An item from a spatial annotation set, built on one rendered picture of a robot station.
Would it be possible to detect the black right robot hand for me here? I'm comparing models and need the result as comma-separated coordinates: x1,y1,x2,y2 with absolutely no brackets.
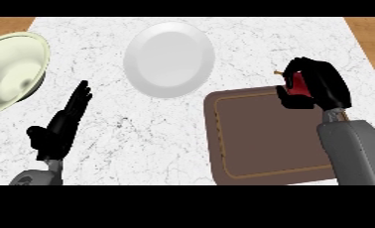
274,57,353,110

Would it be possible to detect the brown tray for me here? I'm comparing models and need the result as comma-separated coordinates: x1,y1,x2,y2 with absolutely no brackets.
202,85,351,186

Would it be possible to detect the cream bowl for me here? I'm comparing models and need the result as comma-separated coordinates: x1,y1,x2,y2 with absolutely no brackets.
0,31,53,113

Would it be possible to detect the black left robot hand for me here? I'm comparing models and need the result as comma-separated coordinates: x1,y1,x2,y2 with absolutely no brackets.
25,79,94,162

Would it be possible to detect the white plate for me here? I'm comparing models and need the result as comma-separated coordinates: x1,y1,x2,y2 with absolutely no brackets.
121,21,217,99

